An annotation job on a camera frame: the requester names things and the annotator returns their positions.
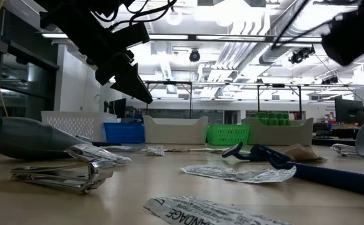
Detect brown paper packet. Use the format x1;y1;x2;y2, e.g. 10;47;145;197
281;143;328;163

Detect black hanging camera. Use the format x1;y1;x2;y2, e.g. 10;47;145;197
189;49;201;63

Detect round ceiling lamp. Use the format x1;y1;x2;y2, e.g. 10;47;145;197
165;7;183;26

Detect black computer monitor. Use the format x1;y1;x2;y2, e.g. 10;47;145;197
103;98;127;119
334;97;364;124

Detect black ceiling spotlights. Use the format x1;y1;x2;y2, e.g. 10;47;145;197
288;46;316;65
321;76;339;86

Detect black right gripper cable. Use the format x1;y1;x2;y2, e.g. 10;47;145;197
269;0;329;51

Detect overhead light bar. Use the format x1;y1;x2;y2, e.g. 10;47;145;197
41;32;326;43

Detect clear plastic item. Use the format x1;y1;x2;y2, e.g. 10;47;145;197
64;143;133;167
330;142;357;157

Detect white bandage wrapper bold print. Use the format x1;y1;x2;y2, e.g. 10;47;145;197
143;195;295;225

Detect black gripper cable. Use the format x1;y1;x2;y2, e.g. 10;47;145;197
89;0;179;28
269;0;329;51

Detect blue plastic basket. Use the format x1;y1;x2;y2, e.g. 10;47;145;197
102;122;145;144

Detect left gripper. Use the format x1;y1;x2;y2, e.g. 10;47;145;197
72;27;154;104

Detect beige plastic bin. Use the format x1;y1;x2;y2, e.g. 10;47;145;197
143;115;209;146
242;117;315;147

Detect white paper strip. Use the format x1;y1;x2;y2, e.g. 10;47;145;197
188;147;225;153

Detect green plastic basket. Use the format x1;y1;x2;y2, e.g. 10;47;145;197
205;124;251;147

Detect small white printed packet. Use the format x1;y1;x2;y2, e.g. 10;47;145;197
146;145;165;157

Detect dark office desk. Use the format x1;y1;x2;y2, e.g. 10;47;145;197
312;122;360;147

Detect printed wipe packet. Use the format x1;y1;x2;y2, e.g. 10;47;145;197
180;164;297;184

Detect white flat wrapper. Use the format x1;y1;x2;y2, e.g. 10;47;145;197
100;144;140;153

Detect silver metal nail clipper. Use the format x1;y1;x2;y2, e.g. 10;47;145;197
10;159;114;195

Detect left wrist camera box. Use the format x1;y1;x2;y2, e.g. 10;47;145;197
110;21;151;50

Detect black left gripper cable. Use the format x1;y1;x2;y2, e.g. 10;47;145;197
89;0;179;28

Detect black metal rig frame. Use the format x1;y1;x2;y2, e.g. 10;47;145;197
144;80;194;119
256;83;303;121

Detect white lattice basket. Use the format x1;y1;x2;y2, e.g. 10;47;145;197
41;111;119;143

